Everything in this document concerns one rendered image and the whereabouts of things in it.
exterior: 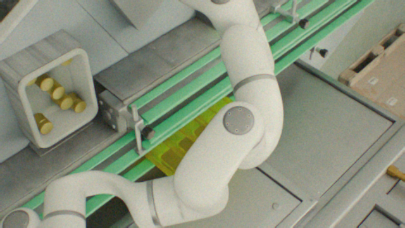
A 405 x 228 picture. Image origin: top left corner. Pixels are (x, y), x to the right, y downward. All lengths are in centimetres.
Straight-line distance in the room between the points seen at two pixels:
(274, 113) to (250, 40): 15
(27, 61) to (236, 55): 46
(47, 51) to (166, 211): 48
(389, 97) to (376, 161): 359
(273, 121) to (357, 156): 71
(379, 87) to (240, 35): 430
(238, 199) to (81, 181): 58
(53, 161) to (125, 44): 36
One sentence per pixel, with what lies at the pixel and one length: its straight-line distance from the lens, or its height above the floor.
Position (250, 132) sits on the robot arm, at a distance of 83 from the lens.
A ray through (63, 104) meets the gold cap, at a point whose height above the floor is 81.
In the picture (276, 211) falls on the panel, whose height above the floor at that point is 126.
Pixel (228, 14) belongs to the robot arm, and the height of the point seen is 110.
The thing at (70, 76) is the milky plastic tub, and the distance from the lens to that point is 129.
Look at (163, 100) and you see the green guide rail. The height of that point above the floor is 93.
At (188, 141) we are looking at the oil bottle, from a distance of 134.
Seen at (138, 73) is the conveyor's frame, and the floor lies 83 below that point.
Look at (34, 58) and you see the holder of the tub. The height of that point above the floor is 80.
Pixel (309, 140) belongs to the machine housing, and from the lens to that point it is 163.
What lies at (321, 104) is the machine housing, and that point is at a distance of 175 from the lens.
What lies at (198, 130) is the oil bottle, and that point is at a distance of 137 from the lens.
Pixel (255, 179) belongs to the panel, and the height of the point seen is 115.
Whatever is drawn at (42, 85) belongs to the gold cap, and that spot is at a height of 81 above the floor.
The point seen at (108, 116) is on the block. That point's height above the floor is 86.
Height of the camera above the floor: 165
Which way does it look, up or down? 29 degrees down
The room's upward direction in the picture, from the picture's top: 126 degrees clockwise
